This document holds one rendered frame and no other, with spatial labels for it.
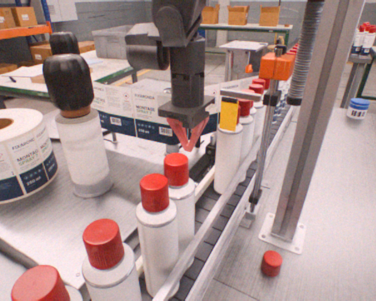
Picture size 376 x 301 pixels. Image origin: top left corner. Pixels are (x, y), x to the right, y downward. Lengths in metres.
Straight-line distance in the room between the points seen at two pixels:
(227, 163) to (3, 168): 0.46
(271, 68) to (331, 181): 0.49
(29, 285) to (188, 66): 0.33
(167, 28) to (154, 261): 0.30
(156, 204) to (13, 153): 0.41
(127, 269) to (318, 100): 0.35
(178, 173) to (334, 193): 0.52
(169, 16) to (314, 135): 0.28
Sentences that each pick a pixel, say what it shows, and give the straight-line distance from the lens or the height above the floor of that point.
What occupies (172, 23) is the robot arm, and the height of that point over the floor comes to 1.24.
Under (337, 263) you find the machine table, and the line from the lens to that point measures 0.61.
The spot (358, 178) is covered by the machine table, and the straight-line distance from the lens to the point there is 0.87.
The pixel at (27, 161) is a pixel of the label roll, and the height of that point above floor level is 0.96.
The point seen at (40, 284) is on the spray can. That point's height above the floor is 1.08.
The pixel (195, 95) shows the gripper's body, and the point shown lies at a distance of 0.43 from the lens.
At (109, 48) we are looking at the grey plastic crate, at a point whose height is 0.89.
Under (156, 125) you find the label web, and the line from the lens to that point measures 0.70.
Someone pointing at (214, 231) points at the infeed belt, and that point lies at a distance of 0.52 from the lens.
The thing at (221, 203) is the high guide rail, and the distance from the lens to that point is 0.46.
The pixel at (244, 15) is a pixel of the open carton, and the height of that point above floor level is 0.97.
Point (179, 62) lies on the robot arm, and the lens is 0.42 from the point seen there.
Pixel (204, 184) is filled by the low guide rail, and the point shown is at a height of 0.91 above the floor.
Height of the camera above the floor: 1.27
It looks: 31 degrees down
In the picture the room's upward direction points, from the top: straight up
